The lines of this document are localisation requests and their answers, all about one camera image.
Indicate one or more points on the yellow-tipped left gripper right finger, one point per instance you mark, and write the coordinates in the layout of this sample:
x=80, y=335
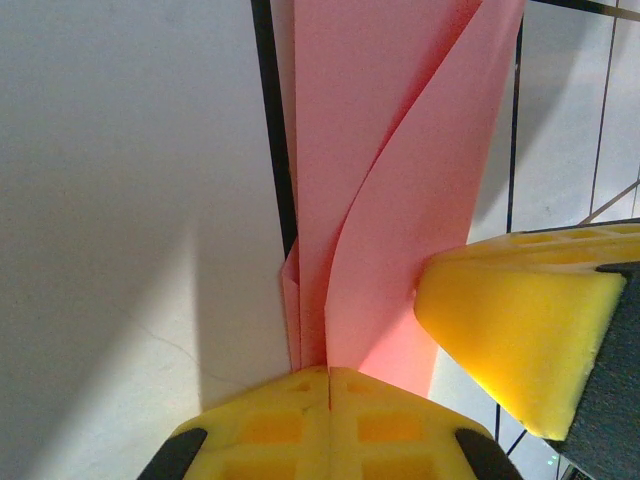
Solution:
x=395, y=430

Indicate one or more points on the pink cloth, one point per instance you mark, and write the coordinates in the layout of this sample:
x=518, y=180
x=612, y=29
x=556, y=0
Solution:
x=350, y=150

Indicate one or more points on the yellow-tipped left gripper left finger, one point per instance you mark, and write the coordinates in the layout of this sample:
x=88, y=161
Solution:
x=270, y=430

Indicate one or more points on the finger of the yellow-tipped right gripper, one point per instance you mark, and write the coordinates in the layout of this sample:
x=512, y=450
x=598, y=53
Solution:
x=585, y=234
x=510, y=330

